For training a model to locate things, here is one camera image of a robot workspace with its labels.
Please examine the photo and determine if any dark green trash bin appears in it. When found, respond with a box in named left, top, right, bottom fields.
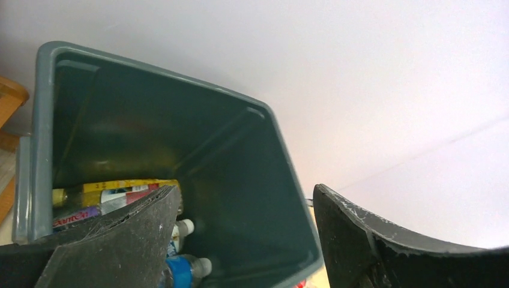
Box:
left=12, top=41, right=323, bottom=287

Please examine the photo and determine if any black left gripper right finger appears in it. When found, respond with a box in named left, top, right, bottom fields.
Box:
left=313, top=184, right=508, bottom=287

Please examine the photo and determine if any white cap clear water bottle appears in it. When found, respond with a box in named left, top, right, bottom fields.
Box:
left=167, top=219, right=194, bottom=257

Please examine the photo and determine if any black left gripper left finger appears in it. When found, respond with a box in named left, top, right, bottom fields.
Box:
left=1, top=186, right=181, bottom=287

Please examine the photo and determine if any yellow honey pomelo bottle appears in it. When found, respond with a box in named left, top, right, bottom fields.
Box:
left=52, top=179, right=179, bottom=209

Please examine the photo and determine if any blue label water bottle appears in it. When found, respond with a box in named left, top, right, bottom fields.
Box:
left=158, top=254, right=212, bottom=288

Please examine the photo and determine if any lake picture red label bottle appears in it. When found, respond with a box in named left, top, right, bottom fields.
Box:
left=100, top=184, right=159, bottom=215

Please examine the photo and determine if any orange wooden shelf rack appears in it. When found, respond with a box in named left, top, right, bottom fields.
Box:
left=1, top=77, right=29, bottom=221

